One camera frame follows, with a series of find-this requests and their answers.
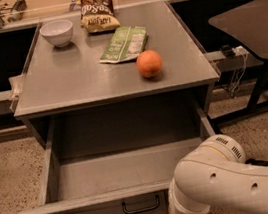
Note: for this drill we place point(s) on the grey top drawer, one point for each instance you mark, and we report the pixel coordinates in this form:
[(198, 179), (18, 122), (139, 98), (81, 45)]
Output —
[(98, 158)]

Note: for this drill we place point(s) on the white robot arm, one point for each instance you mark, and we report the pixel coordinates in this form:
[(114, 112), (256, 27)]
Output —
[(217, 174)]

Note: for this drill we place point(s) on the grey metal cabinet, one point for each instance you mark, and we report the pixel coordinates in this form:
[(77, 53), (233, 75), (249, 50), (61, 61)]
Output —
[(72, 77)]

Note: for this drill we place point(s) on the orange fruit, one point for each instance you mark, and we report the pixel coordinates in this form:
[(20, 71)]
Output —
[(149, 64)]

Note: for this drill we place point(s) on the green white snack bag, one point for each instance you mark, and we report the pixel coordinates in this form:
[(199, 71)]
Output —
[(126, 44)]

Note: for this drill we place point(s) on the brown yellow chip bag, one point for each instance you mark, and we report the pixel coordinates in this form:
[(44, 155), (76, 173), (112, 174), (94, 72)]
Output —
[(98, 16)]

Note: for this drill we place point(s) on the white ceramic bowl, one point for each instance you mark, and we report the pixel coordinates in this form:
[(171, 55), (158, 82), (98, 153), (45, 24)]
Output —
[(58, 32)]

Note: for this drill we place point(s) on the black office chair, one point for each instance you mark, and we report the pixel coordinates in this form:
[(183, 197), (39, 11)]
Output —
[(248, 24)]

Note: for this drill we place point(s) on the grey handheld tool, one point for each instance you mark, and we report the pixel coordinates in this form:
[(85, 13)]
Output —
[(17, 11)]

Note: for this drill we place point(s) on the black drawer handle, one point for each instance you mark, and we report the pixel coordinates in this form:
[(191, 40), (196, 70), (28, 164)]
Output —
[(141, 205)]

